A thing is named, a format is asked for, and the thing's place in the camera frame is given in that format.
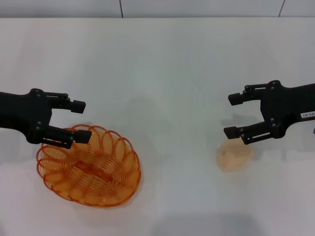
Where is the beige bread bun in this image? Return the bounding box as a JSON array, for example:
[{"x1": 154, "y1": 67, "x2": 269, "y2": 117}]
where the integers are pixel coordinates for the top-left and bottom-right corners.
[{"x1": 217, "y1": 139, "x2": 254, "y2": 173}]

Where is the orange plastic wire basket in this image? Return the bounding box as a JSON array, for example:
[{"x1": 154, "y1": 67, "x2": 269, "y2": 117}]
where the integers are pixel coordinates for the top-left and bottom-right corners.
[{"x1": 36, "y1": 124, "x2": 142, "y2": 209}]

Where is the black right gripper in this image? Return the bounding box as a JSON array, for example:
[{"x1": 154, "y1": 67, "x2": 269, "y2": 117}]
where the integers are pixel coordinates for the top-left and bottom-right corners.
[{"x1": 223, "y1": 80, "x2": 315, "y2": 145}]

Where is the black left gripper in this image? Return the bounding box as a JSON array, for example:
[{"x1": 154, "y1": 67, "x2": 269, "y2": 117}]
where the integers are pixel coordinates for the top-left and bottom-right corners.
[{"x1": 0, "y1": 88, "x2": 93, "y2": 149}]

